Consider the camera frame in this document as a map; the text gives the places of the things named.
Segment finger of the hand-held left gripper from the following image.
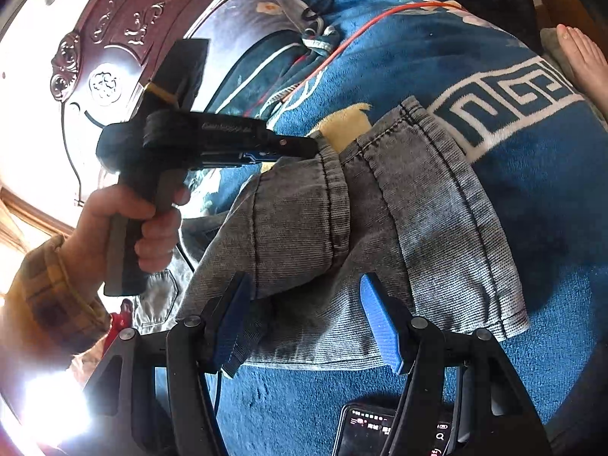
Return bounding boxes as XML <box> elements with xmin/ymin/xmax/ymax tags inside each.
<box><xmin>259</xmin><ymin>135</ymin><xmax>324</xmax><ymax>158</ymax></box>
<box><xmin>202</xmin><ymin>149</ymin><xmax>282</xmax><ymax>169</ymax></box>

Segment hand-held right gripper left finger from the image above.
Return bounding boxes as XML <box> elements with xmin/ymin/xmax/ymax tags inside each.
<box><xmin>80</xmin><ymin>272</ymin><xmax>260</xmax><ymax>456</ymax></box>

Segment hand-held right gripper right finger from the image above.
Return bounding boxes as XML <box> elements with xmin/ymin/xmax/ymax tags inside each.
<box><xmin>358</xmin><ymin>273</ymin><xmax>554</xmax><ymax>456</ymax></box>

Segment grey denim pants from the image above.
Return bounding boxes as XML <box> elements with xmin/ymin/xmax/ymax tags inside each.
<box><xmin>133</xmin><ymin>96</ymin><xmax>531</xmax><ymax>377</ymax></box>

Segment person's left forearm plaid sleeve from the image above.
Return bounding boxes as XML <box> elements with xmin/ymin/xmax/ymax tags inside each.
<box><xmin>0</xmin><ymin>234</ymin><xmax>113</xmax><ymax>358</ymax></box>

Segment person's left hand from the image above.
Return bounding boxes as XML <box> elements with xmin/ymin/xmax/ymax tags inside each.
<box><xmin>61</xmin><ymin>182</ymin><xmax>192</xmax><ymax>291</ymax></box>

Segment black smartphone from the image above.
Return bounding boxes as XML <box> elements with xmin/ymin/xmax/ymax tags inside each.
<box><xmin>332</xmin><ymin>403</ymin><xmax>458</xmax><ymax>456</ymax></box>

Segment red plastic object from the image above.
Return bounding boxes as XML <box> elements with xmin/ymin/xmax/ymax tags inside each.
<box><xmin>106</xmin><ymin>300</ymin><xmax>132</xmax><ymax>344</ymax></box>

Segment carved dark wooden headboard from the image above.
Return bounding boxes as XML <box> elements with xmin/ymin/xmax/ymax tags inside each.
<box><xmin>47</xmin><ymin>0</ymin><xmax>345</xmax><ymax>200</ymax></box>

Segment dark patterned pillow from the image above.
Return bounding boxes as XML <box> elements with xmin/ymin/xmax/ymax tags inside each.
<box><xmin>189</xmin><ymin>0</ymin><xmax>329</xmax><ymax>60</ymax></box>

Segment blue patterned blanket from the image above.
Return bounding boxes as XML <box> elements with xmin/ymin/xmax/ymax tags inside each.
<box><xmin>183</xmin><ymin>0</ymin><xmax>608</xmax><ymax>456</ymax></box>

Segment person's bare foot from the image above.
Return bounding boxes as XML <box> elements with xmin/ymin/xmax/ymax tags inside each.
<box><xmin>555</xmin><ymin>24</ymin><xmax>608</xmax><ymax>122</ymax></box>

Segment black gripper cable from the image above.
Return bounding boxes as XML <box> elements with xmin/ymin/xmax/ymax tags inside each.
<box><xmin>211</xmin><ymin>370</ymin><xmax>227</xmax><ymax>427</ymax></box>

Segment red cable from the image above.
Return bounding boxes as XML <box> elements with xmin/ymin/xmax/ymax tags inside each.
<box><xmin>279</xmin><ymin>2</ymin><xmax>458</xmax><ymax>104</ymax></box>

